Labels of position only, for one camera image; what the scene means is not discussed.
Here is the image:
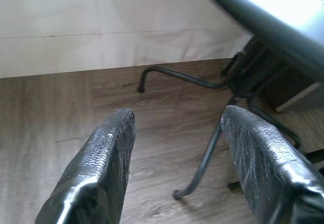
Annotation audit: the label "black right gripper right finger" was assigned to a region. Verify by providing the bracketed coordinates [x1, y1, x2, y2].
[220, 105, 324, 224]

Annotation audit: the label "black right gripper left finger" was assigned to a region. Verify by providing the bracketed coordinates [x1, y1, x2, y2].
[35, 109, 136, 224]

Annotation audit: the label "black round table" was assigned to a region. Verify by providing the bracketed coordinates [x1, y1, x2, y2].
[138, 0, 324, 201]

